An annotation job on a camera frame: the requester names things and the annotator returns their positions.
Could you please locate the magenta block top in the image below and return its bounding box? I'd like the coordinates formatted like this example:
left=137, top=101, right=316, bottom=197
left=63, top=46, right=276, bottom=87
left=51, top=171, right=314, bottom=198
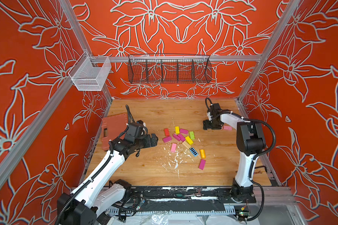
left=179, top=128, right=189, bottom=135

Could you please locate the black wire basket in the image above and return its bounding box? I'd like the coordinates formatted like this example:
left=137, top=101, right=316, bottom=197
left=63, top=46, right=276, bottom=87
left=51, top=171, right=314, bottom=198
left=127, top=53, right=213, bottom=84

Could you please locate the pale pink block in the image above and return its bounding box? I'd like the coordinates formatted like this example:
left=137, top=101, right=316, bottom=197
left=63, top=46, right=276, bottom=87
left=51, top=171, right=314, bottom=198
left=171, top=143, right=177, bottom=152

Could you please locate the red block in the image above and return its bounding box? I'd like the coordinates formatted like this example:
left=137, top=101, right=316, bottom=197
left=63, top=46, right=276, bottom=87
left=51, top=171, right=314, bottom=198
left=164, top=128, right=170, bottom=137

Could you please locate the red plastic tool case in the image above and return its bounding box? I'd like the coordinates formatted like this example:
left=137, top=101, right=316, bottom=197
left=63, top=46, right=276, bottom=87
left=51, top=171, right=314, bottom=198
left=101, top=113, right=128, bottom=145

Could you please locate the orange yellow cylinder block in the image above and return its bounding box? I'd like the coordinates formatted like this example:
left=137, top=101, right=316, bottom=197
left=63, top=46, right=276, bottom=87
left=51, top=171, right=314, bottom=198
left=200, top=149, right=206, bottom=159

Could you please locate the green block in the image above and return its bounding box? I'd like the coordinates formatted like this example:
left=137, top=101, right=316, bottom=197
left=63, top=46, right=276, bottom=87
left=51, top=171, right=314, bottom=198
left=189, top=131, right=195, bottom=140

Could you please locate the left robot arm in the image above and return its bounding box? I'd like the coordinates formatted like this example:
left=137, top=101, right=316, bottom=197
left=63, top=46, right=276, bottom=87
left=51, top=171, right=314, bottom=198
left=55, top=121, right=159, bottom=225

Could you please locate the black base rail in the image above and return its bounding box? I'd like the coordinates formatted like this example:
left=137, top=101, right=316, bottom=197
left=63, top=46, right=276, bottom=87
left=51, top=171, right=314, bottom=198
left=117, top=186, right=259, bottom=215

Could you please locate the white wire basket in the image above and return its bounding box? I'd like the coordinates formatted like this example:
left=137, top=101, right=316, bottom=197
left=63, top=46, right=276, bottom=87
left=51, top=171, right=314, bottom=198
left=68, top=52, right=112, bottom=91

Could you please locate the light pink block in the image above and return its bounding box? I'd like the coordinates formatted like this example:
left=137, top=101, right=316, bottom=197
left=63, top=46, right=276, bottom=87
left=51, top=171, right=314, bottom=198
left=223, top=125, right=232, bottom=130

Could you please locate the yellow block upper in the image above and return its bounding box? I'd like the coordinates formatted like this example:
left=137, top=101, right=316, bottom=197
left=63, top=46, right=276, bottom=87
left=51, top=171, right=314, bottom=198
left=175, top=126, right=180, bottom=135

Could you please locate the dark magenta block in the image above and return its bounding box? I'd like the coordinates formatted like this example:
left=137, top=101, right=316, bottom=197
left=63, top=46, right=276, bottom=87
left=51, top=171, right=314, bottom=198
left=177, top=134, right=186, bottom=142

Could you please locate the blue striped block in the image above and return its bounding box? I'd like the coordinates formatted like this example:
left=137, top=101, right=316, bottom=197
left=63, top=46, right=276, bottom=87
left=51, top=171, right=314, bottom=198
left=189, top=147, right=199, bottom=157

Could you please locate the yellow block centre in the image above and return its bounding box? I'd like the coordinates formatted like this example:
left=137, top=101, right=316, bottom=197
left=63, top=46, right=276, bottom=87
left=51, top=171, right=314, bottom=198
left=185, top=136, right=193, bottom=145

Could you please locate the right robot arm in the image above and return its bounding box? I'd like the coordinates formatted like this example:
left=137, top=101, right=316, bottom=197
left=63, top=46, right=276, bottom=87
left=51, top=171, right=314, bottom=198
left=203, top=98, right=277, bottom=203

